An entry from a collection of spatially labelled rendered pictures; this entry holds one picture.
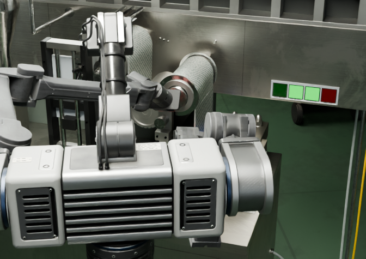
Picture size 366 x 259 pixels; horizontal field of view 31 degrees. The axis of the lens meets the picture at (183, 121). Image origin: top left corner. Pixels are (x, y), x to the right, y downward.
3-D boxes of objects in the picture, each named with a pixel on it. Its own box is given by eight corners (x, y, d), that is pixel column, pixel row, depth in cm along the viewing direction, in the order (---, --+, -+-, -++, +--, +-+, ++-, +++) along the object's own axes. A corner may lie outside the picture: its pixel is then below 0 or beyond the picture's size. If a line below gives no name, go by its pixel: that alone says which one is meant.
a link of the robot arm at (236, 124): (246, 163, 141) (222, 162, 140) (237, 142, 150) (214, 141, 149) (252, 124, 137) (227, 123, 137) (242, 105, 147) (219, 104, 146)
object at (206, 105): (193, 158, 230) (194, 109, 222) (210, 131, 250) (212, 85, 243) (194, 158, 230) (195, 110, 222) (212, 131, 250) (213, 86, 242)
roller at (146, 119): (129, 125, 231) (128, 94, 226) (153, 98, 254) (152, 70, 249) (160, 129, 228) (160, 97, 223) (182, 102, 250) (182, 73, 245)
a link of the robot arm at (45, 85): (12, 108, 173) (21, 70, 169) (6, 97, 178) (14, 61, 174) (150, 116, 198) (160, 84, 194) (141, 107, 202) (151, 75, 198)
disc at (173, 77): (156, 112, 226) (157, 72, 220) (156, 111, 227) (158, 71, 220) (197, 119, 223) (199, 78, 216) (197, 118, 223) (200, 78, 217)
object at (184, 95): (187, 90, 217) (184, 110, 220) (189, 88, 219) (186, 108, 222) (166, 85, 219) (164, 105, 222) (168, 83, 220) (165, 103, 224)
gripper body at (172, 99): (180, 110, 210) (172, 104, 203) (150, 109, 213) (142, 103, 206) (182, 91, 211) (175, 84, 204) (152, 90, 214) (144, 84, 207)
